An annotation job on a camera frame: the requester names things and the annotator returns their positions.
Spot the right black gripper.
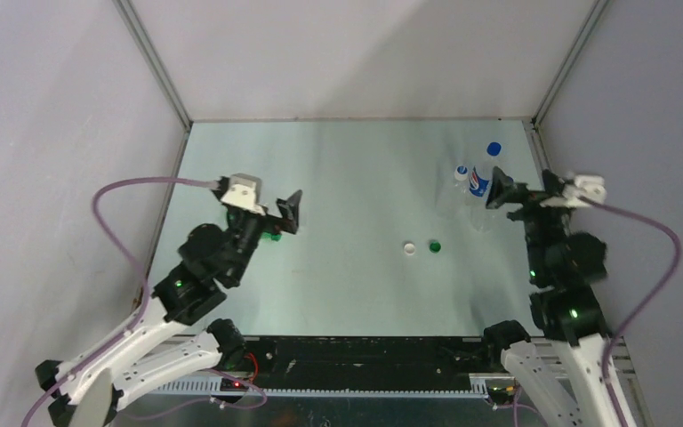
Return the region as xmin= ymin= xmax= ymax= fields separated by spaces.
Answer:
xmin=484 ymin=165 xmax=575 ymax=280

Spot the Pepsi label clear bottle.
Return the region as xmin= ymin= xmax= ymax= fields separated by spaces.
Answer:
xmin=468 ymin=143 xmax=501 ymax=204

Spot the blue cap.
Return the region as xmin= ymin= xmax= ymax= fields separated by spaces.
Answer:
xmin=486 ymin=141 xmax=502 ymax=157

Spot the green cap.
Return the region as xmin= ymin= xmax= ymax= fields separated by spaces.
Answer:
xmin=429 ymin=240 xmax=442 ymax=254

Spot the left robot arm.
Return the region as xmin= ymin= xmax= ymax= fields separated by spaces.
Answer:
xmin=35 ymin=190 xmax=302 ymax=426

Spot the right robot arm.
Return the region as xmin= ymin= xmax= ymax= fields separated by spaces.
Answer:
xmin=481 ymin=166 xmax=637 ymax=426

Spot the green plastic bottle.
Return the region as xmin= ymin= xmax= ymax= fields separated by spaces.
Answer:
xmin=261 ymin=232 xmax=282 ymax=242

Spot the left circuit board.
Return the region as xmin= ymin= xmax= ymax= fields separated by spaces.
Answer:
xmin=219 ymin=378 xmax=250 ymax=392

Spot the circuit board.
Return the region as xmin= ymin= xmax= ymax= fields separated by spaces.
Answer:
xmin=219 ymin=378 xmax=250 ymax=392
xmin=486 ymin=386 xmax=521 ymax=407

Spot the right circuit board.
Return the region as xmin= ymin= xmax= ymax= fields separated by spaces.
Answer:
xmin=486 ymin=386 xmax=521 ymax=407

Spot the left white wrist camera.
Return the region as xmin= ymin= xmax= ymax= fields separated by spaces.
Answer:
xmin=217 ymin=173 xmax=267 ymax=216

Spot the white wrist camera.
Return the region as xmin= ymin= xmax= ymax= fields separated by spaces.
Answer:
xmin=540 ymin=174 xmax=607 ymax=209
xmin=217 ymin=173 xmax=267 ymax=216

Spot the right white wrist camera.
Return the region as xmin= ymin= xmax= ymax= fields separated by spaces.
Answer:
xmin=540 ymin=174 xmax=607 ymax=209

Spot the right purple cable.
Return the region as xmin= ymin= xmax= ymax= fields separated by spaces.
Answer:
xmin=576 ymin=195 xmax=683 ymax=427

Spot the purple cable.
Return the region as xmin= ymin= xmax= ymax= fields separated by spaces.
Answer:
xmin=20 ymin=176 xmax=225 ymax=427
xmin=576 ymin=195 xmax=683 ymax=427

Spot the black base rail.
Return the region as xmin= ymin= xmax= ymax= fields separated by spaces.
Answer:
xmin=188 ymin=334 xmax=540 ymax=395

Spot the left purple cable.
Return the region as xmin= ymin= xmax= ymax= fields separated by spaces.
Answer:
xmin=20 ymin=176 xmax=225 ymax=427

